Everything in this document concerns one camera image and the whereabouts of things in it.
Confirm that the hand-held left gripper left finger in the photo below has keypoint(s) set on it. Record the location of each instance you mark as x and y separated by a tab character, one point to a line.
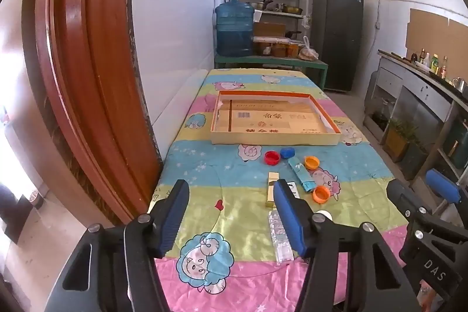
175	220

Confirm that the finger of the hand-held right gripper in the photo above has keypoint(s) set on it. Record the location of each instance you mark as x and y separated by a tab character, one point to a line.
442	187
404	198

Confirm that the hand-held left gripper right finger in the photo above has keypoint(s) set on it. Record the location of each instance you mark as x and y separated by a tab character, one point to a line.
289	224

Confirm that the white cartoon-print lighter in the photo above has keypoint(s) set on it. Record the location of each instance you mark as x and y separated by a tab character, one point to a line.
294	189

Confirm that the white bottle cap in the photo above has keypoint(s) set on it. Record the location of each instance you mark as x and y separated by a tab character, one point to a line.
324	214

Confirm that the gold lighter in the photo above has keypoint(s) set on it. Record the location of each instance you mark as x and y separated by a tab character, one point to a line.
270	191

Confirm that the orange bottle cap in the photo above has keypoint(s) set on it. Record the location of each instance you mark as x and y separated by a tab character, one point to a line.
321	194
312	163

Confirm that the teal lighter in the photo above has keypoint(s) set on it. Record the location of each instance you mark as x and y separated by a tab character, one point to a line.
300	172

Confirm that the red bottle cap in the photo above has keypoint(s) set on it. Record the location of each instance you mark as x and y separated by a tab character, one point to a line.
272	157

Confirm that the blue bottle cap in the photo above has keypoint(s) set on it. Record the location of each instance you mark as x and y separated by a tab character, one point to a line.
287	152

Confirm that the orange-rimmed cardboard box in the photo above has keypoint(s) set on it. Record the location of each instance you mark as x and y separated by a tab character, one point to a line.
270	138

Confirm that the yellow plant box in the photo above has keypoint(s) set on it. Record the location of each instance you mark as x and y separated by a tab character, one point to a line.
398	138

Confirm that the grey kitchen counter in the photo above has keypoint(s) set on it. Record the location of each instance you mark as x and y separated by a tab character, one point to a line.
416	96

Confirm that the metal mug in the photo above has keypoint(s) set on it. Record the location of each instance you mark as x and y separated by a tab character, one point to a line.
459	82

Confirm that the amber bottle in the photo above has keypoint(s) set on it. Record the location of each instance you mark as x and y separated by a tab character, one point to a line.
444	68

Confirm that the green bottle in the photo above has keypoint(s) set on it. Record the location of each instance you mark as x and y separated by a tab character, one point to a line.
434	64

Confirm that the green low table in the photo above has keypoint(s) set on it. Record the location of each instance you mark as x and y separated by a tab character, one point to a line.
256	61

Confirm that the dark grey refrigerator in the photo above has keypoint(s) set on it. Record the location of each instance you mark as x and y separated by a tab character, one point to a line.
336	41

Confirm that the clear plastic bag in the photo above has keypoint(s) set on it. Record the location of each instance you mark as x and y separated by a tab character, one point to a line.
309	52

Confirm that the amber food jar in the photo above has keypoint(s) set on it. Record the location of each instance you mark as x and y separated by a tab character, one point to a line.
261	49
278	49
292	49

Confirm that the brown wooden door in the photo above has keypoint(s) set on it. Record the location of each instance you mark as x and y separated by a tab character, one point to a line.
91	59

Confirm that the black frying pan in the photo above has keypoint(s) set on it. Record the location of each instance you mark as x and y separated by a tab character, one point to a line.
293	33

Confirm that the brown cardboard box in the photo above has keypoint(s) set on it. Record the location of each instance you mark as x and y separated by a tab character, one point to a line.
268	29

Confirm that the blue water jug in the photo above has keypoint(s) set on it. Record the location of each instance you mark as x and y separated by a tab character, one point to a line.
234	30

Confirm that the white foam box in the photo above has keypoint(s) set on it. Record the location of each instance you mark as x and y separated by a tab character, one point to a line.
257	16

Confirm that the yellow bowl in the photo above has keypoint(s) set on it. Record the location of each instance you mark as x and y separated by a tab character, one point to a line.
294	9

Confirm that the metal pot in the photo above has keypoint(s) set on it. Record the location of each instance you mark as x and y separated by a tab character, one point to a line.
261	5

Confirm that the cardboard wall sheet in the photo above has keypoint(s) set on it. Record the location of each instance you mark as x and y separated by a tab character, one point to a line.
435	34

